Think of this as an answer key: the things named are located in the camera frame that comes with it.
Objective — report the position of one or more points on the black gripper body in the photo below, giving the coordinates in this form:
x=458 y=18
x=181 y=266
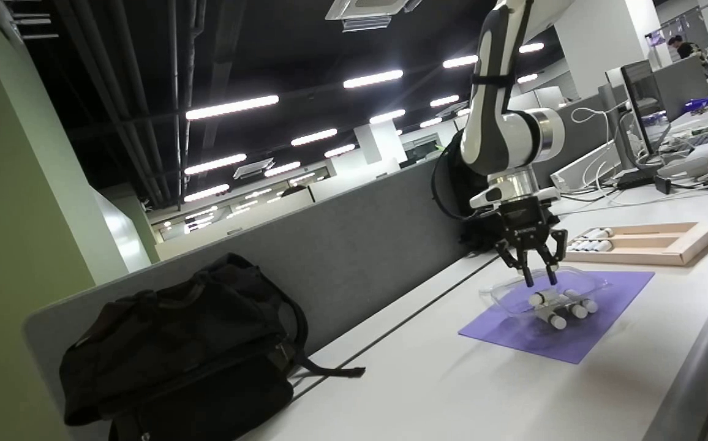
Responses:
x=525 y=223

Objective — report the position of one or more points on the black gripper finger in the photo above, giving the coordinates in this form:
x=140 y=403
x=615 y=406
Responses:
x=551 y=251
x=515 y=256

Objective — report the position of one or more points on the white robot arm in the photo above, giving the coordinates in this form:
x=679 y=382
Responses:
x=503 y=145

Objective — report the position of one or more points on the wooden tray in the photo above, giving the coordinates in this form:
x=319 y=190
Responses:
x=651 y=242

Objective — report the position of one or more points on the purple paper mat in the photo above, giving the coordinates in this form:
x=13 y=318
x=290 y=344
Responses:
x=509 y=318

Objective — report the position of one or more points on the grey desk divider panel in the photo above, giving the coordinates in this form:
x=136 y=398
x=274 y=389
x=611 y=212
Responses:
x=339 y=259

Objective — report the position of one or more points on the black backpack near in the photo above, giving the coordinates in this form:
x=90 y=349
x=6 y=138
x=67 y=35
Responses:
x=207 y=357

